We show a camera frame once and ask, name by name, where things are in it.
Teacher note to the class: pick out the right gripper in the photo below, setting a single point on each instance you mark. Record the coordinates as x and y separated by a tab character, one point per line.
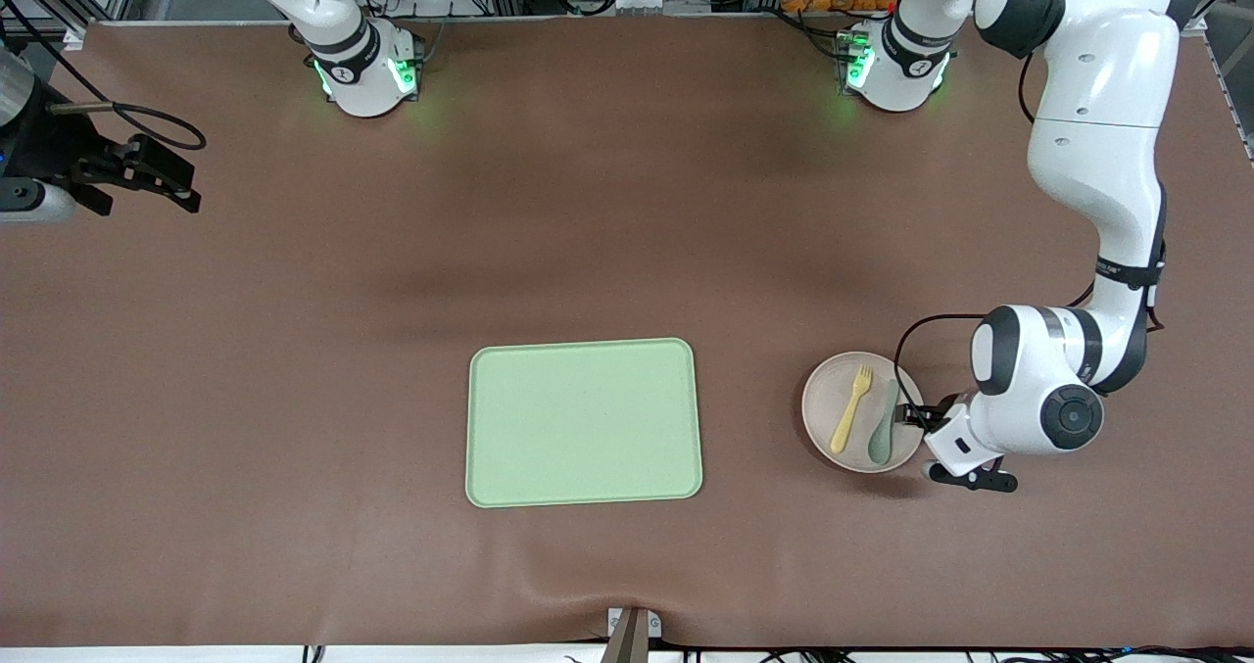
47	152

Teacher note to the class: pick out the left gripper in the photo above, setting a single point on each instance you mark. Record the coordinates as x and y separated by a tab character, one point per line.
932	414

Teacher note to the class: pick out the green plastic spoon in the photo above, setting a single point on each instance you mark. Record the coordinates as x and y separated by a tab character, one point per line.
879	445

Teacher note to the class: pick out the yellow plastic fork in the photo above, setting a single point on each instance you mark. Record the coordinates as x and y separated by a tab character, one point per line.
848	418

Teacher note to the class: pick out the round beige plate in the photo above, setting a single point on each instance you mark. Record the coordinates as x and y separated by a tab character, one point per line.
828	394

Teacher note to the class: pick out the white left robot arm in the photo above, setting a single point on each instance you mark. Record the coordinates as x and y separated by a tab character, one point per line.
1097	105

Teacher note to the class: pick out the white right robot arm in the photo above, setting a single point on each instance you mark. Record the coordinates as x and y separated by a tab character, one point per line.
362	75

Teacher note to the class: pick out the brown table cover mat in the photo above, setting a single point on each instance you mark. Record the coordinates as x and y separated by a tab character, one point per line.
294	399

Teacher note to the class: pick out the light green rectangular tray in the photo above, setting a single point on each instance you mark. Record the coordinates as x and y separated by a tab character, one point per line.
519	467

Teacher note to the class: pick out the grey metal bracket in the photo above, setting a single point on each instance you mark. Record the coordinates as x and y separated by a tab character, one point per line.
632	639

